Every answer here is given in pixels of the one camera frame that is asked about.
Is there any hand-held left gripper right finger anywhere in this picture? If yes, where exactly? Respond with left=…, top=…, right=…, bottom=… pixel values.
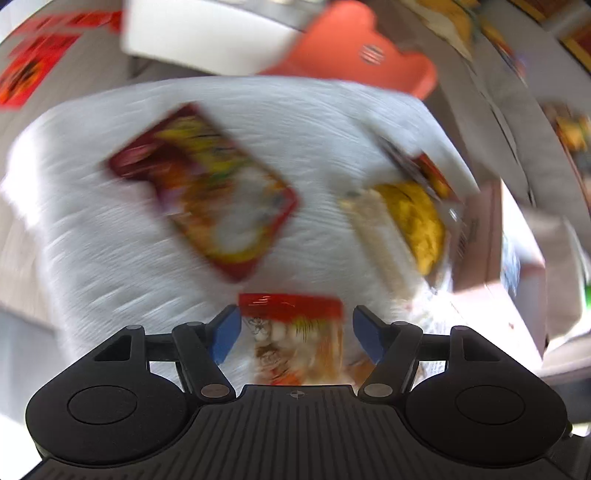
left=352, top=305, right=502, bottom=400

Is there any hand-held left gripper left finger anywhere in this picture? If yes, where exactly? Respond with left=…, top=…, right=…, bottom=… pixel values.
left=92, top=305, right=243, bottom=400

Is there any small red-topped snack packet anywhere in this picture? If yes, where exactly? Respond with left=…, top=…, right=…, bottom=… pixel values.
left=237, top=292, right=346, bottom=387

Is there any yellow snack packet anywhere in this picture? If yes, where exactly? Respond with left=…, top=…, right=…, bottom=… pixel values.
left=339, top=152, right=468, bottom=289

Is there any large red snack packet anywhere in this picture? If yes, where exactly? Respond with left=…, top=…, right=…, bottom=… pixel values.
left=105, top=103, right=302, bottom=283

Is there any pink cardboard box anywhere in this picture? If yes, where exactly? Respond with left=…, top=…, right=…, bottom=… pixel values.
left=450, top=180, right=552, bottom=366

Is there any cloth-covered side table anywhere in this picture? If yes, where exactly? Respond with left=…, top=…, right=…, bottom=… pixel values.
left=519, top=208, right=589, bottom=344

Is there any white textured tablecloth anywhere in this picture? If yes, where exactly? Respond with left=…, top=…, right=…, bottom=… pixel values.
left=0, top=76, right=482, bottom=389

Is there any grey sofa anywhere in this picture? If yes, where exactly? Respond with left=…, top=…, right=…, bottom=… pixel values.
left=429, top=0, right=591, bottom=217

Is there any orange chair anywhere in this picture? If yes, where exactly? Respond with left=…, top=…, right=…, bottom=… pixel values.
left=257, top=0, right=439, bottom=100

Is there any white table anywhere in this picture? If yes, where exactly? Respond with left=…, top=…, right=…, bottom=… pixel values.
left=120, top=0, right=326, bottom=75

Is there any red paper decoration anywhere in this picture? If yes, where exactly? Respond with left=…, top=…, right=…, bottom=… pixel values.
left=10, top=8, right=123, bottom=38
left=0, top=34, right=82, bottom=112

